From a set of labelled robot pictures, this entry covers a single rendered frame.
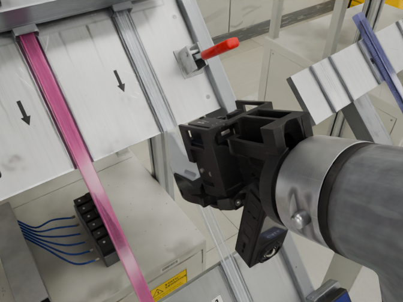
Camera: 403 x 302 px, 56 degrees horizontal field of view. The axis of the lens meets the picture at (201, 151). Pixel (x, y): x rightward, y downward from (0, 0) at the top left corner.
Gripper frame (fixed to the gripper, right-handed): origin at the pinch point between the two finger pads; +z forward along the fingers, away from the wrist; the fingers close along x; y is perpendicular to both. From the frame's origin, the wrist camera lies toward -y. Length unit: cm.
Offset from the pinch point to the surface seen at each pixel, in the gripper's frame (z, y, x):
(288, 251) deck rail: -4.5, -16.0, -8.4
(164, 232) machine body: 29.9, -23.5, -3.5
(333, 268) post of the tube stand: 11, -41, -30
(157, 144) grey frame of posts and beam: 36.1, -7.0, -10.7
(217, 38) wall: 193, 1, -138
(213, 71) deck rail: 2.3, 9.0, -8.4
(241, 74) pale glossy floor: 164, -24, -130
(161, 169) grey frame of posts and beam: 39.6, -14.0, -10.9
